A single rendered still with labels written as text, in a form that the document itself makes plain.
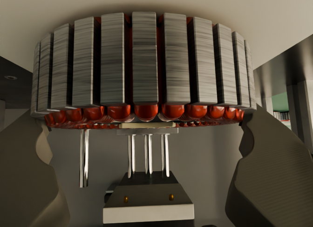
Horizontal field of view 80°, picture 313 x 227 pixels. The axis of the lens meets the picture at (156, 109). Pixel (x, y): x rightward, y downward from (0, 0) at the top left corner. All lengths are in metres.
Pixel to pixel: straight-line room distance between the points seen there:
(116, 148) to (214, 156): 0.19
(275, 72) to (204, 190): 0.25
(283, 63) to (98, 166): 0.32
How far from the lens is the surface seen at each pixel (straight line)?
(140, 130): 0.23
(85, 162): 0.19
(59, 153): 0.40
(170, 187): 0.18
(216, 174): 0.39
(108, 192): 0.34
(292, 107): 0.28
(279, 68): 0.20
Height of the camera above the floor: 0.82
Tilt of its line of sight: 7 degrees down
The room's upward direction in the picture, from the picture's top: 178 degrees clockwise
